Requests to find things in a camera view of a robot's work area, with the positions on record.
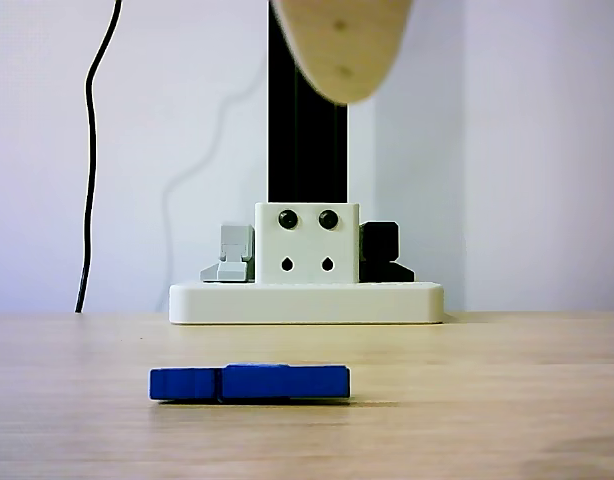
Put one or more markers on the blue clothes peg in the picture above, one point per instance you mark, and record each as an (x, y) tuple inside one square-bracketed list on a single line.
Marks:
[(267, 384)]

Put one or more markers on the black upright post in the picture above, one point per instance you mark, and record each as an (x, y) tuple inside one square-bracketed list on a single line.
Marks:
[(307, 150)]

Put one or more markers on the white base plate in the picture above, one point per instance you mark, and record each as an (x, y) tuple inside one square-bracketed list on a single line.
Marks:
[(307, 302)]

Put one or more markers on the black clamp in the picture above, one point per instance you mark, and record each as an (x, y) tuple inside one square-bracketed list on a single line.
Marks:
[(382, 250)]

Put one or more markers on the grey clamp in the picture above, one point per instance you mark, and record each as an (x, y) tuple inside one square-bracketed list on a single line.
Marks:
[(233, 255)]

